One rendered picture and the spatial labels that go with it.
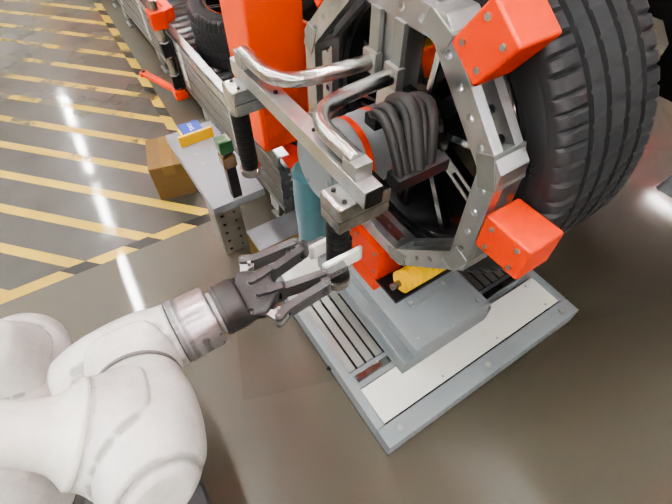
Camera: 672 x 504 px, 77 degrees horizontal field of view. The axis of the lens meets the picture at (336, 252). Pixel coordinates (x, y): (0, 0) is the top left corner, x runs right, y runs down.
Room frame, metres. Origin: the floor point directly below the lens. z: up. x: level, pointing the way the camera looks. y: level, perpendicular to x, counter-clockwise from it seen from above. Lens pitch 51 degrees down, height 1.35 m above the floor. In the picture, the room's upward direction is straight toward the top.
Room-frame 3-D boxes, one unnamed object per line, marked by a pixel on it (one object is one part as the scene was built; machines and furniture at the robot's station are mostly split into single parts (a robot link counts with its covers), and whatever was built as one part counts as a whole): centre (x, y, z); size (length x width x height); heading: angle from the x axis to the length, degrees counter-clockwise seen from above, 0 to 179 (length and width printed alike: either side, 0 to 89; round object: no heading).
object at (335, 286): (0.42, 0.00, 0.83); 0.04 x 0.04 x 0.16
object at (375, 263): (0.71, -0.14, 0.48); 0.16 x 0.12 x 0.17; 123
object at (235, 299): (0.33, 0.13, 0.83); 0.09 x 0.08 x 0.07; 123
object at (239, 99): (0.72, 0.16, 0.93); 0.09 x 0.05 x 0.05; 123
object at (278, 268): (0.39, 0.09, 0.83); 0.11 x 0.01 x 0.04; 134
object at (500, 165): (0.69, -0.11, 0.85); 0.54 x 0.07 x 0.54; 33
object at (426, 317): (0.78, -0.25, 0.32); 0.40 x 0.30 x 0.28; 33
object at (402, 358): (0.83, -0.22, 0.13); 0.50 x 0.36 x 0.10; 33
